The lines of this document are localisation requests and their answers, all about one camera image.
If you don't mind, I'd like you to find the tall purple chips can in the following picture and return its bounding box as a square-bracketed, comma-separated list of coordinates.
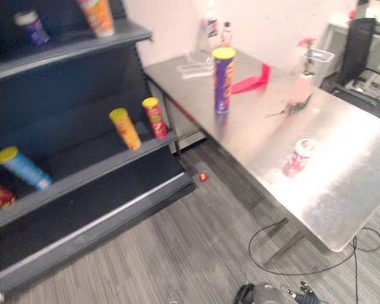
[211, 47, 236, 115]

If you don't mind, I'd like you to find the blue chips can yellow lid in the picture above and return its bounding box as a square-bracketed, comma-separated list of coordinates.
[0, 146, 54, 191]

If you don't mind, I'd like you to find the white bottle blue red label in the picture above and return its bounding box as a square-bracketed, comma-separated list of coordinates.
[201, 8, 220, 49]

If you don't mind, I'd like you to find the yellow orange chips can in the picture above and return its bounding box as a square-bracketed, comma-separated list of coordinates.
[108, 108, 143, 151]

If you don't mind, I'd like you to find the small red gum can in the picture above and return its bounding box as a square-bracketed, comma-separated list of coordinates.
[282, 137, 317, 179]

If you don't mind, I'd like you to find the orange chips can white base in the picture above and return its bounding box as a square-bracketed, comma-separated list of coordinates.
[77, 0, 116, 38]

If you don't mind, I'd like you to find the pink vase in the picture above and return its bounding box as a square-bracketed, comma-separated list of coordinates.
[287, 73, 315, 109]

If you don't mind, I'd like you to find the small pink bottle black cap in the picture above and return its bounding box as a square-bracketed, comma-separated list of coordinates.
[220, 21, 234, 47]

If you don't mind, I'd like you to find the clear plastic holder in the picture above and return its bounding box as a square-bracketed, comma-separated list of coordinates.
[176, 49, 217, 79]

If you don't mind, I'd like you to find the red bookend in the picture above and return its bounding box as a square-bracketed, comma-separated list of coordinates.
[230, 63, 271, 95]

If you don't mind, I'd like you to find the dark grey shelf unit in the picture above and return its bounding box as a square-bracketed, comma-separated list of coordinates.
[0, 0, 197, 298]

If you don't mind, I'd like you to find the short purple can white lid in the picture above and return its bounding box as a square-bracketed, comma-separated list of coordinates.
[13, 10, 51, 49]

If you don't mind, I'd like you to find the black office chair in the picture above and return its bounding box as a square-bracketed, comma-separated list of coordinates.
[331, 17, 380, 110]

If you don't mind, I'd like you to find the black looped floor cable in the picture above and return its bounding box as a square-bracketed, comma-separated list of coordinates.
[248, 217, 380, 276]

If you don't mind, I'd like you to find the white wire basket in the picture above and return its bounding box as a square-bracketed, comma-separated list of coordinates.
[310, 47, 335, 63]

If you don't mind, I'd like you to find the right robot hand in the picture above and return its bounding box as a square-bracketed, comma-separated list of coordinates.
[285, 281, 321, 304]

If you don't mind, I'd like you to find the steel table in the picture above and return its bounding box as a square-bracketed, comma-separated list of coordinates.
[142, 47, 380, 267]

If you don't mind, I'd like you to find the black straight floor cable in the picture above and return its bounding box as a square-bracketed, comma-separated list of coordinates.
[352, 236, 361, 304]

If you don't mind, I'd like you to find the red chips can yellow lid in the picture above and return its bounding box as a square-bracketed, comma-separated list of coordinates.
[141, 97, 169, 139]

